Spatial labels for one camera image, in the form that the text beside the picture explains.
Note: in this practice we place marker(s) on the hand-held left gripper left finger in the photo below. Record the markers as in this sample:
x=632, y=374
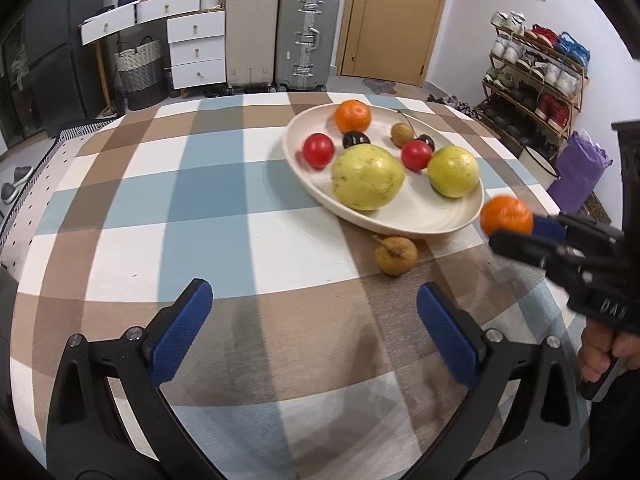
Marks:
x=182, y=330

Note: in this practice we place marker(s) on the yellow-green guava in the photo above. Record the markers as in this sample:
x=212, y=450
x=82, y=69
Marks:
x=367, y=177
x=454, y=171

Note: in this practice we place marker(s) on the grey slippers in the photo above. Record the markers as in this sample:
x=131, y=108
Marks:
x=15, y=185

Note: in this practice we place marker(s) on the white enamel bucket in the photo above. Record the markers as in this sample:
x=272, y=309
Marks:
x=540, y=170

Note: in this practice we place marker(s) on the shoe rack with shoes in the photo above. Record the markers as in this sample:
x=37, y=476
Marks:
x=535, y=70

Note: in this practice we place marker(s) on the checked tablecloth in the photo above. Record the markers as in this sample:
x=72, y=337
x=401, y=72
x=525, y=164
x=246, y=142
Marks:
x=200, y=200

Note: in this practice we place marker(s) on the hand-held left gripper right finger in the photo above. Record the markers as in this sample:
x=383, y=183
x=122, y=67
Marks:
x=447, y=335

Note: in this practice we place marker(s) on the purple bag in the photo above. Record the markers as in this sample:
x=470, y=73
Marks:
x=580, y=170

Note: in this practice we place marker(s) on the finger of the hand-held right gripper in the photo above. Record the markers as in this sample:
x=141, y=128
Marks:
x=525, y=249
x=550, y=227

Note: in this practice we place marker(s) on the dark cabinet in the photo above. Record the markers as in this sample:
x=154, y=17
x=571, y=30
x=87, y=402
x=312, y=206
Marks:
x=50, y=60

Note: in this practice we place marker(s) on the brown longan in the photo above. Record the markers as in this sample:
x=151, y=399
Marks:
x=396, y=256
x=402, y=134

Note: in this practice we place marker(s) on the dark red cherry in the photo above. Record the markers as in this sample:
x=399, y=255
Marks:
x=426, y=141
x=356, y=139

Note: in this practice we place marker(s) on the woven laundry basket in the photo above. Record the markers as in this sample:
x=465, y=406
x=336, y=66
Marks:
x=140, y=72

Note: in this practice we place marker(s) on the cream round plate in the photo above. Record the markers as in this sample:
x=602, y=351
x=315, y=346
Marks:
x=425, y=210

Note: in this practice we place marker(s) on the loose shoes on floor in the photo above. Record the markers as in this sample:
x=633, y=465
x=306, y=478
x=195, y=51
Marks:
x=447, y=103

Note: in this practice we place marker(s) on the beige suitcase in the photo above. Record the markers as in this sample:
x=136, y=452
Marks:
x=251, y=35

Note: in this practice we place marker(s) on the white drawer dresser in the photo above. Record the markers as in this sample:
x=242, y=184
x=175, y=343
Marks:
x=195, y=50

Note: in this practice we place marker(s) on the patterned doormat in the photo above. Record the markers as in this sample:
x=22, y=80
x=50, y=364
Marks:
x=597, y=207

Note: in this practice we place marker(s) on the person's right forearm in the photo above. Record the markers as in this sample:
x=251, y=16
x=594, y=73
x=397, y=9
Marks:
x=617, y=430

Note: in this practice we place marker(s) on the person's right hand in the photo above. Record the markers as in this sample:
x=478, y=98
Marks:
x=595, y=347

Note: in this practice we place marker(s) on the red cherry tomato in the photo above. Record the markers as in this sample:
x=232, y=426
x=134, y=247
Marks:
x=318, y=150
x=416, y=155

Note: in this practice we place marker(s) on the wooden door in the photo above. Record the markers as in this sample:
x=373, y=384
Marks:
x=395, y=20

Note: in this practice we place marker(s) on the orange mandarin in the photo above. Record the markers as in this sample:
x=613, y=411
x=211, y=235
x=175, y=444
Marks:
x=506, y=214
x=352, y=116

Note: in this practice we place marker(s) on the silver suitcase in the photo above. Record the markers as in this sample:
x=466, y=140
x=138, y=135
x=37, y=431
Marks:
x=307, y=35

